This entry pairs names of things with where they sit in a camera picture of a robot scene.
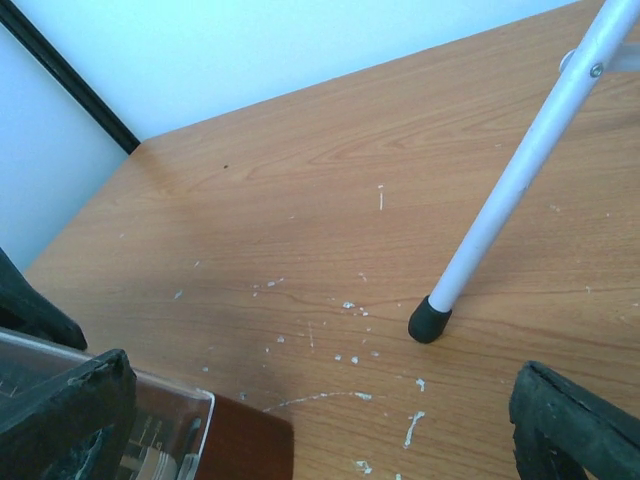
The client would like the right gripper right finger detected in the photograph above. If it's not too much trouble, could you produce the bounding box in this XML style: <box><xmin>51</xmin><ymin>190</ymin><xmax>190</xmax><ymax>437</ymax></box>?
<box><xmin>509</xmin><ymin>361</ymin><xmax>639</xmax><ymax>479</ymax></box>

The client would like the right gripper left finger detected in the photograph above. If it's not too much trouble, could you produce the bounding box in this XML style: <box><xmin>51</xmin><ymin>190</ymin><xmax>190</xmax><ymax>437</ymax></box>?
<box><xmin>1</xmin><ymin>349</ymin><xmax>137</xmax><ymax>479</ymax></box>

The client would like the clear plastic metronome cover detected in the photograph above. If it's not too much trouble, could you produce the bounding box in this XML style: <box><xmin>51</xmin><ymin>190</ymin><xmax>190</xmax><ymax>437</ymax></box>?
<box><xmin>1</xmin><ymin>330</ymin><xmax>215</xmax><ymax>479</ymax></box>

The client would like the brown wooden metronome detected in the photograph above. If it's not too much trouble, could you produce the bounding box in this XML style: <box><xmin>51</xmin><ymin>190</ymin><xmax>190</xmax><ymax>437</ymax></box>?
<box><xmin>0</xmin><ymin>349</ymin><xmax>295</xmax><ymax>480</ymax></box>

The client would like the lilac music stand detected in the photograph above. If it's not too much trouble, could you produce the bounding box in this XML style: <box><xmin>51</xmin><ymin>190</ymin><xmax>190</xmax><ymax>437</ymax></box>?
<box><xmin>408</xmin><ymin>0</ymin><xmax>639</xmax><ymax>344</ymax></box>

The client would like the black aluminium frame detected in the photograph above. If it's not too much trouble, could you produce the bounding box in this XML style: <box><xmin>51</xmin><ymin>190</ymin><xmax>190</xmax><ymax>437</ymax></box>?
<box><xmin>1</xmin><ymin>0</ymin><xmax>141</xmax><ymax>154</ymax></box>

